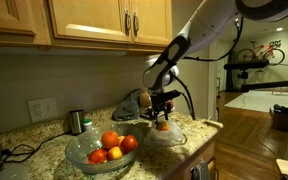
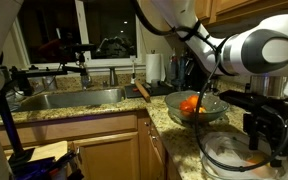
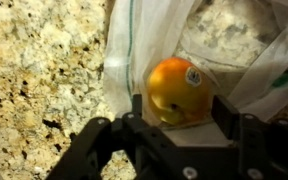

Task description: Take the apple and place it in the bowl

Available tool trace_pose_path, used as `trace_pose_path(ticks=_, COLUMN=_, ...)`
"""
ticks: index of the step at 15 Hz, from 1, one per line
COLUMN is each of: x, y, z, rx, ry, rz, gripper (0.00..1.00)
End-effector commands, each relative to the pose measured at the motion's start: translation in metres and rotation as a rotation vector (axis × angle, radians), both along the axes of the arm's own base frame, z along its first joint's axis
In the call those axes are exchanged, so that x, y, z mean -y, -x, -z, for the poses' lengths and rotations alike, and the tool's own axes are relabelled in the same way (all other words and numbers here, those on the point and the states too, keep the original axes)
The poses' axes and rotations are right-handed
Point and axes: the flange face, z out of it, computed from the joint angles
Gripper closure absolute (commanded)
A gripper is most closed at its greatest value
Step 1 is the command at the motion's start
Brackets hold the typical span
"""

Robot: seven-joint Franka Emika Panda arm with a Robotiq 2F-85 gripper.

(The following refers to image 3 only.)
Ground yellow-red apple with sticker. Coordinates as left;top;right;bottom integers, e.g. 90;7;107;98
146;56;215;127

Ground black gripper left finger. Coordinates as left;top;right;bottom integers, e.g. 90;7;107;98
45;94;172;180

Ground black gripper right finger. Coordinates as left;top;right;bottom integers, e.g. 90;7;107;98
211;94;288;180

